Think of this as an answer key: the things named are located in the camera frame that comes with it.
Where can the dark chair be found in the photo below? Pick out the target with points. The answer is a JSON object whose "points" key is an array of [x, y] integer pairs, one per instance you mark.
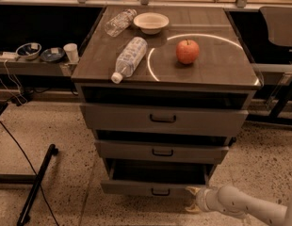
{"points": [[279, 24]]}

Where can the white power strip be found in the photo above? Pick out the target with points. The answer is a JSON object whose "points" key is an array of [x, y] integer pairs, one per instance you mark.
{"points": [[8, 56]]}

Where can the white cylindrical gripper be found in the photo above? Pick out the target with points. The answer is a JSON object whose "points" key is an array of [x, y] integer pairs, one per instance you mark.
{"points": [[202, 199]]}

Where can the dark blue bowl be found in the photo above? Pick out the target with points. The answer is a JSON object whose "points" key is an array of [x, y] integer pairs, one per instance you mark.
{"points": [[52, 54]]}

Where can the red apple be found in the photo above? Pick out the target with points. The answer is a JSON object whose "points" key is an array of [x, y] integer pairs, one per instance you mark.
{"points": [[187, 51]]}

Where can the grey top drawer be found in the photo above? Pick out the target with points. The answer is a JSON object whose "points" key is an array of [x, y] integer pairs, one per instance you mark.
{"points": [[164, 120]]}

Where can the white ceramic bowl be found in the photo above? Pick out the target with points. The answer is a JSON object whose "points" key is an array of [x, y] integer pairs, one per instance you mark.
{"points": [[151, 23]]}

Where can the grey drawer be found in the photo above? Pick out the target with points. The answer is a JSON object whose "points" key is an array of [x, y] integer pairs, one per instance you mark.
{"points": [[155, 178], [161, 152], [164, 120]]}

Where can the grey bottom drawer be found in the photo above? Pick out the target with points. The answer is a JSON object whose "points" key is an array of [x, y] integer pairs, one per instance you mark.
{"points": [[155, 178]]}

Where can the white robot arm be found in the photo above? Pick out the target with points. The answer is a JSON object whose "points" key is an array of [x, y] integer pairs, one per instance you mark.
{"points": [[230, 201]]}

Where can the white paper cup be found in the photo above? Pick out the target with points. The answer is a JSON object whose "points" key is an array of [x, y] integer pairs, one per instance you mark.
{"points": [[71, 52]]}

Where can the clear empty plastic bottle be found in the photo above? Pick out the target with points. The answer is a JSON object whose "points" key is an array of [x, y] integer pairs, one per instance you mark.
{"points": [[120, 22]]}

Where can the grey middle drawer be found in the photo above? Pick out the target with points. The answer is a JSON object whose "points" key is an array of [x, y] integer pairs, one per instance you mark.
{"points": [[161, 152]]}

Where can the dark wood drawer cabinet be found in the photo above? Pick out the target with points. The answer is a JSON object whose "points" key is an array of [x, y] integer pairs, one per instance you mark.
{"points": [[221, 77]]}

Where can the grey side shelf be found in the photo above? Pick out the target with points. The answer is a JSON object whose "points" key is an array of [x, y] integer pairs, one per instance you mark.
{"points": [[37, 68]]}

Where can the white rimmed dark bowl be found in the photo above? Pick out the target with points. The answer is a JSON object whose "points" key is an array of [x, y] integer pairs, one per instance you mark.
{"points": [[29, 51]]}

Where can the clear bottle white cap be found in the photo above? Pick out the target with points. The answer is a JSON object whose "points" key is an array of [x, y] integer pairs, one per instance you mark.
{"points": [[129, 58]]}

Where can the black floor stand leg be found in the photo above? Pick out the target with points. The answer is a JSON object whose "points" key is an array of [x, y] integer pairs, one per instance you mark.
{"points": [[24, 216]]}

